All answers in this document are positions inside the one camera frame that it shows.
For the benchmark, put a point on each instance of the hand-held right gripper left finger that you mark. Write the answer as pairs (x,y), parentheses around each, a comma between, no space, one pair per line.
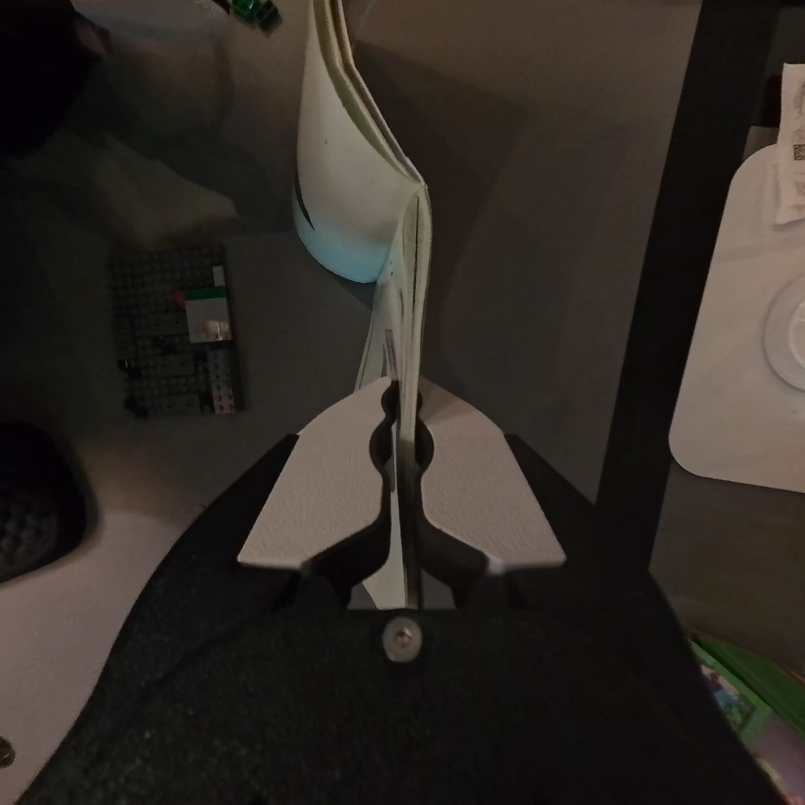
(314,490)

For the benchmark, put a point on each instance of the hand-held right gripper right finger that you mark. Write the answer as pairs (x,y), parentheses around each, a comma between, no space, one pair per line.
(490,497)

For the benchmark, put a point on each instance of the white instruction booklet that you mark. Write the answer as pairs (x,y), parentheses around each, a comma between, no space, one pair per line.
(352,188)

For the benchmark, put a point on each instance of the grey building brick baseplate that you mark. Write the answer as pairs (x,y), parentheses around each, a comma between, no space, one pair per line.
(179,333)

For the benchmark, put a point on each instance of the black textured round object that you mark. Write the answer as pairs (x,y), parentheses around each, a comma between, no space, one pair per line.
(31,497)

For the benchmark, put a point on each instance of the white plastic tray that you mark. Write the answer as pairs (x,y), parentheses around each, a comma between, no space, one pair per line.
(736,327)

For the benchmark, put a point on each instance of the green printed box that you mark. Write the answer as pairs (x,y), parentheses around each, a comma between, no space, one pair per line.
(748,710)

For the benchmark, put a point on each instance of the white round lid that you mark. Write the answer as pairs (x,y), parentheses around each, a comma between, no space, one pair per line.
(786,333)

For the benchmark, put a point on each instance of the white paper receipt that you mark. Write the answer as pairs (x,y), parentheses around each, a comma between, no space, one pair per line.
(793,144)

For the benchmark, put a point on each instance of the green building brick piece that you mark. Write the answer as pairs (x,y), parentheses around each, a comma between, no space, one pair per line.
(255,9)

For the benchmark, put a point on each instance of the dark rounded object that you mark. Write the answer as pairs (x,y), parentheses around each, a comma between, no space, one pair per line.
(38,75)

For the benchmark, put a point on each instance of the black desk frame post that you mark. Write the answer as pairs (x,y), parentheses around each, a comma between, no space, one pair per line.
(685,251)

